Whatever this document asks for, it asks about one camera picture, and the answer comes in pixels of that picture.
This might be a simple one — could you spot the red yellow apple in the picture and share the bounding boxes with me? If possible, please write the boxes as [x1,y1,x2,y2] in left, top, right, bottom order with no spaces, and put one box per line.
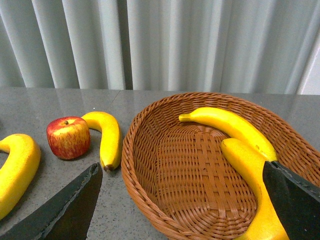
[46,116,91,160]

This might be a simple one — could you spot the large yellow banana in basket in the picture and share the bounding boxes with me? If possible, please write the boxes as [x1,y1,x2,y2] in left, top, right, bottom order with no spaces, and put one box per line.
[220,138,289,240]

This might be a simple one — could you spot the grey pleated curtain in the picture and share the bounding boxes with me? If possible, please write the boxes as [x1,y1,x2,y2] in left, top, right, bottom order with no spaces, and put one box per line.
[0,0,320,95]

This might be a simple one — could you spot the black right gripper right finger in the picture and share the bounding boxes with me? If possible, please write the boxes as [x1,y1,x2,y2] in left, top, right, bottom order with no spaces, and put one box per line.
[262,161,320,240]

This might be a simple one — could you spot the yellow banana front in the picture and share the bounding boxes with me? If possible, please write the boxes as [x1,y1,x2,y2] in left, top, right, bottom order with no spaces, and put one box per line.
[0,133,41,219]

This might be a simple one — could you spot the brown wicker basket right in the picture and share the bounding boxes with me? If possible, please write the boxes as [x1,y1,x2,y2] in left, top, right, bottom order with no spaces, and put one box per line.
[121,92,320,240]

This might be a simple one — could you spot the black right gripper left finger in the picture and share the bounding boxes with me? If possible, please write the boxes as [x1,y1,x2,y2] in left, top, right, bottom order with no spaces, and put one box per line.
[0,163,103,240]

